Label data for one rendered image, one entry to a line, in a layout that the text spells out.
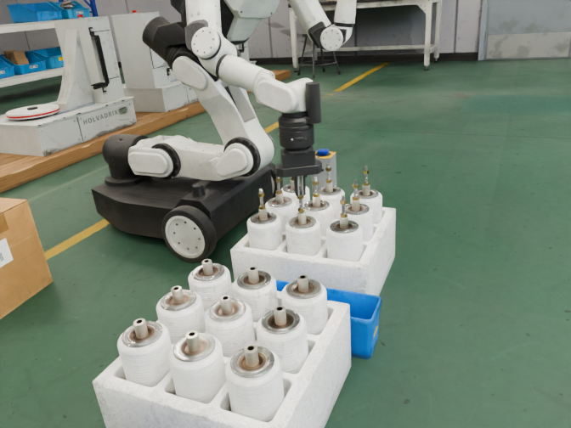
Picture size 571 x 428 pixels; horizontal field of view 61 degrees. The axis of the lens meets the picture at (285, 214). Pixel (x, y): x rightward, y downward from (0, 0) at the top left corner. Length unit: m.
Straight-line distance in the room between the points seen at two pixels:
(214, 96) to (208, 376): 1.03
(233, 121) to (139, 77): 2.39
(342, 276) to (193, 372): 0.53
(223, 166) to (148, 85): 2.34
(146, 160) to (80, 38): 1.79
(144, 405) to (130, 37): 3.33
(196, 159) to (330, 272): 0.78
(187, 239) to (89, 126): 1.81
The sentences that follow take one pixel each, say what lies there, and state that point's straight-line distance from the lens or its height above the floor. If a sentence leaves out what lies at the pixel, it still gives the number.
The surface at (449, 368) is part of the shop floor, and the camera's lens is 1.24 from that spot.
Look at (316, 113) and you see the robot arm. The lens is 1.18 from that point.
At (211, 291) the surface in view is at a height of 0.23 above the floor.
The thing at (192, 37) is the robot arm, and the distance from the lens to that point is 1.33.
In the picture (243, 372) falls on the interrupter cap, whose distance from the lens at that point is 0.84.
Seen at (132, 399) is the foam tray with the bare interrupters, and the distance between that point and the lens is 0.98.
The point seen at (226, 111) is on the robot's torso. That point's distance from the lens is 1.70.
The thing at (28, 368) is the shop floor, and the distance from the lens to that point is 1.45.
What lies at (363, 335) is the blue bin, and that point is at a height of 0.07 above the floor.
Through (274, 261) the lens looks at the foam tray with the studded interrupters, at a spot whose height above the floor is 0.16.
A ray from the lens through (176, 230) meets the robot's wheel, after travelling 1.70.
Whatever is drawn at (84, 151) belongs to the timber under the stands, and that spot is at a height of 0.05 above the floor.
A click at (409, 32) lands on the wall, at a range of 6.37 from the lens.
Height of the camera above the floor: 0.81
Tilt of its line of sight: 24 degrees down
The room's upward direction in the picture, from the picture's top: 5 degrees counter-clockwise
